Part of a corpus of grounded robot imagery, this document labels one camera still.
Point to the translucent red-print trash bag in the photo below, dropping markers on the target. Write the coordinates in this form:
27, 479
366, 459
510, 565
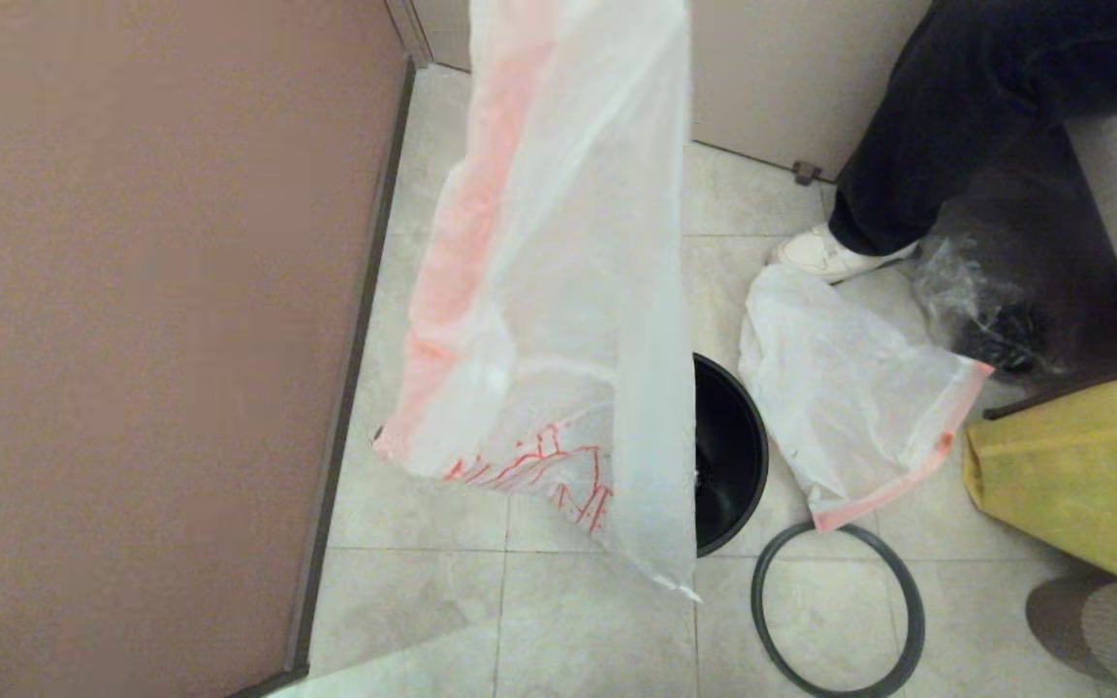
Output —
558, 291

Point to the black round trash bin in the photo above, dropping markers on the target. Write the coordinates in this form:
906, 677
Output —
728, 456

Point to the clear plastic bag dark contents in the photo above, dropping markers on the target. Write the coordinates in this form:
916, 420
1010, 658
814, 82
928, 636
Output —
975, 291

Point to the yellow bag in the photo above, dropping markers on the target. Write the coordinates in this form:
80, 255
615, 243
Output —
1072, 475

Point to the white sneaker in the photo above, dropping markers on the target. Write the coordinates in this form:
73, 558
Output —
825, 254

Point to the person's leg in black trousers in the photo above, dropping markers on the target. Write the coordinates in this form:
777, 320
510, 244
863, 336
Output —
956, 116

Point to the small metal door bracket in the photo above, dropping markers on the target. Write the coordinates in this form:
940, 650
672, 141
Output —
804, 174

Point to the grey door frame post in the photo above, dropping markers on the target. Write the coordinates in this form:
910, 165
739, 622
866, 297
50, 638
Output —
410, 24

